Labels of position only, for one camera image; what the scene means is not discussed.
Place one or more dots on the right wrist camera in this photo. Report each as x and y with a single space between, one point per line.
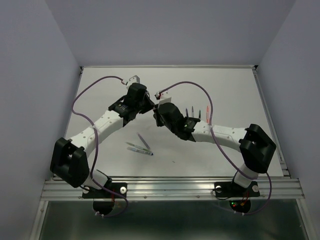
163 97

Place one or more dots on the orange highlighter pen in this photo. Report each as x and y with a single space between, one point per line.
207 114

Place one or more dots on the blue clear pen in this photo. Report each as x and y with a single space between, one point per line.
140 151

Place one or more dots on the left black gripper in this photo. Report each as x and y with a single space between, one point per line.
149 106

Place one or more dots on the aluminium rail frame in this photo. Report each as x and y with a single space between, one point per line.
169 193

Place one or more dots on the light purple pen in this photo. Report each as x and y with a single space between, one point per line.
143 141

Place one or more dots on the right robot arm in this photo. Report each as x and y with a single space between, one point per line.
256 147

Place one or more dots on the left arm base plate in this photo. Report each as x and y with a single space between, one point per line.
107 204

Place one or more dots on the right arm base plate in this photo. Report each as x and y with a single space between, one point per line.
239 198

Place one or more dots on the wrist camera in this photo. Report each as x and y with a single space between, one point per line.
134 79
163 97

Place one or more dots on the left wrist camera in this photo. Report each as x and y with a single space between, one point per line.
134 79

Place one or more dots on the green clear pen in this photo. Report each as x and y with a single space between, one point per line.
137 147

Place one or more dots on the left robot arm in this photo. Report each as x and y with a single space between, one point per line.
70 156

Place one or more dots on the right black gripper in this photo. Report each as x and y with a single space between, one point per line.
156 114

